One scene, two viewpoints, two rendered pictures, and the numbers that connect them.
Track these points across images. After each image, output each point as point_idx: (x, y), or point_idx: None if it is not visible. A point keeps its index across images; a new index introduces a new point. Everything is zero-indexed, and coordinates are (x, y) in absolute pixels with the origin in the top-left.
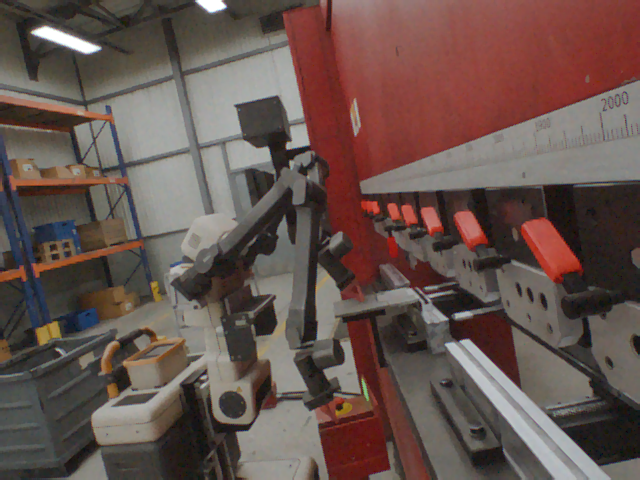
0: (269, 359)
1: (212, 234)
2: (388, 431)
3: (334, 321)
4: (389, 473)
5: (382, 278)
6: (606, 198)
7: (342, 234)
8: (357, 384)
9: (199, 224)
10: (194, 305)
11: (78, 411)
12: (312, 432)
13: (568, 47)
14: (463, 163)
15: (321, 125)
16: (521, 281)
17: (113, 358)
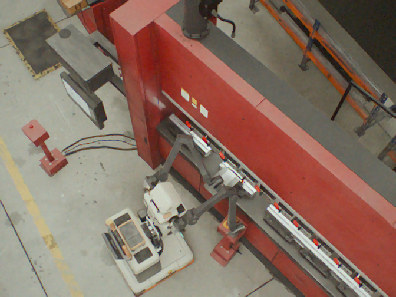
0: (2, 113)
1: (177, 204)
2: (159, 162)
3: (6, 39)
4: (174, 184)
5: (171, 122)
6: (343, 260)
7: (220, 178)
8: (104, 124)
9: (172, 204)
10: None
11: None
12: (114, 174)
13: (346, 254)
14: (313, 229)
15: (147, 77)
16: (323, 248)
17: (114, 247)
